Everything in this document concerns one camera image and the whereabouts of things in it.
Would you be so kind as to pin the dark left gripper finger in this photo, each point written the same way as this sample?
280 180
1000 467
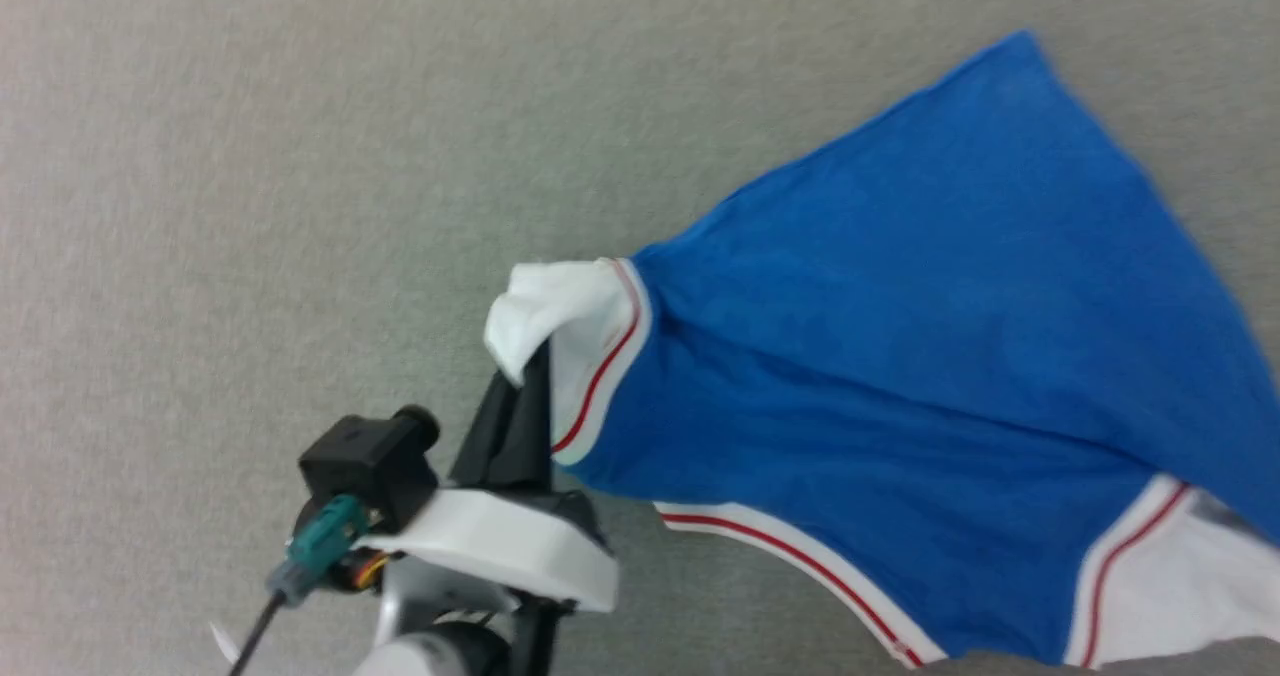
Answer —
492 446
540 426

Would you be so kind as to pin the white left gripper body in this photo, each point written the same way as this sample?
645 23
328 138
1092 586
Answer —
500 541

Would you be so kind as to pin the blue and white garment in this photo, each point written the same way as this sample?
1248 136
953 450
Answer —
900 336

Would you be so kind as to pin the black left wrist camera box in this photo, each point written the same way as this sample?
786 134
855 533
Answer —
360 461

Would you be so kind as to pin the grey fabric sofa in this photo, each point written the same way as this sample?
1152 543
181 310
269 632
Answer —
250 156

